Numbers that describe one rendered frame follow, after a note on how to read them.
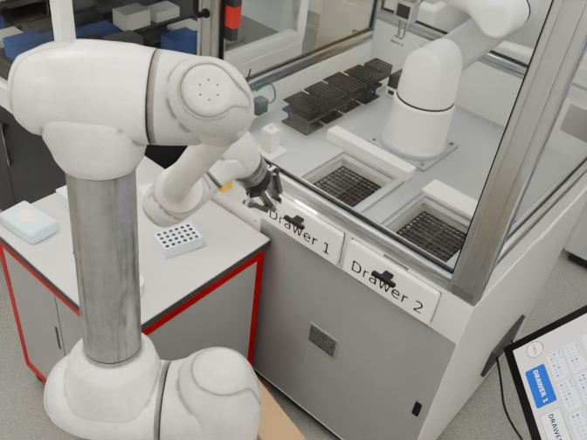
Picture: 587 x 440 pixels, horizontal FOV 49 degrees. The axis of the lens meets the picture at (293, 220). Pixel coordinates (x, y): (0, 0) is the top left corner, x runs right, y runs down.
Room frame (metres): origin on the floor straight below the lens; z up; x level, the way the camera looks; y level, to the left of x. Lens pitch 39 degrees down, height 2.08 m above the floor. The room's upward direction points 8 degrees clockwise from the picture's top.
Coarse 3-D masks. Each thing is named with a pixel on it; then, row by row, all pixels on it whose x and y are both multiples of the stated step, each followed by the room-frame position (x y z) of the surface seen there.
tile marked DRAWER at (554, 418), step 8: (560, 408) 0.83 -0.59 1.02; (544, 416) 0.82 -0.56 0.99; (552, 416) 0.81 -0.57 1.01; (560, 416) 0.81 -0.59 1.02; (544, 424) 0.80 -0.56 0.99; (552, 424) 0.80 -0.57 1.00; (560, 424) 0.79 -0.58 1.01; (544, 432) 0.79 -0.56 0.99; (552, 432) 0.78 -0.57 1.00; (560, 432) 0.78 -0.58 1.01; (568, 432) 0.77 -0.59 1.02
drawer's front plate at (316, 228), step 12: (288, 204) 1.49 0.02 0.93; (264, 216) 1.54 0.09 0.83; (300, 216) 1.46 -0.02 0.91; (312, 216) 1.45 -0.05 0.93; (312, 228) 1.44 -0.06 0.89; (324, 228) 1.41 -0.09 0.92; (300, 240) 1.46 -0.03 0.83; (312, 240) 1.43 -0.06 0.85; (324, 240) 1.41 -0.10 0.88; (336, 240) 1.39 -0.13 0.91; (324, 252) 1.40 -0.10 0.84; (336, 252) 1.38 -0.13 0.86
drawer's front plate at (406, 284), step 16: (352, 240) 1.37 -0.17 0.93; (352, 256) 1.35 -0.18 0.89; (368, 256) 1.32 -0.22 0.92; (352, 272) 1.34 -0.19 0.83; (400, 272) 1.26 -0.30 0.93; (384, 288) 1.28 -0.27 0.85; (400, 288) 1.26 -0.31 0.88; (416, 288) 1.23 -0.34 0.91; (432, 288) 1.22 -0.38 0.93; (400, 304) 1.25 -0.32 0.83; (416, 304) 1.22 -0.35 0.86; (432, 304) 1.20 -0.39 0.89
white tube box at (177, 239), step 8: (184, 224) 1.49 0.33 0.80; (192, 224) 1.49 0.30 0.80; (160, 232) 1.44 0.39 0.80; (168, 232) 1.44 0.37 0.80; (176, 232) 1.45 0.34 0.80; (184, 232) 1.45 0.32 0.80; (192, 232) 1.46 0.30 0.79; (160, 240) 1.40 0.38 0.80; (168, 240) 1.41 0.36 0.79; (176, 240) 1.41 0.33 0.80; (184, 240) 1.43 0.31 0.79; (192, 240) 1.42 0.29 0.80; (200, 240) 1.44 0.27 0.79; (160, 248) 1.39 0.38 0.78; (168, 248) 1.37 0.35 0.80; (176, 248) 1.39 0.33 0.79; (184, 248) 1.40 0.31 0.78; (192, 248) 1.42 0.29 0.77; (168, 256) 1.37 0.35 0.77
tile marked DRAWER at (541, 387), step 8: (536, 368) 0.93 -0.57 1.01; (544, 368) 0.92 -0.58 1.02; (528, 376) 0.92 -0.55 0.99; (536, 376) 0.91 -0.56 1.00; (544, 376) 0.91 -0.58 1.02; (528, 384) 0.90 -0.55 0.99; (536, 384) 0.90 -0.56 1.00; (544, 384) 0.89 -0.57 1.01; (536, 392) 0.88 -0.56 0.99; (544, 392) 0.87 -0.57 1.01; (552, 392) 0.87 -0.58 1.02; (536, 400) 0.86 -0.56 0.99; (544, 400) 0.86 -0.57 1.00; (552, 400) 0.85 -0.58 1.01; (536, 408) 0.85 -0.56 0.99
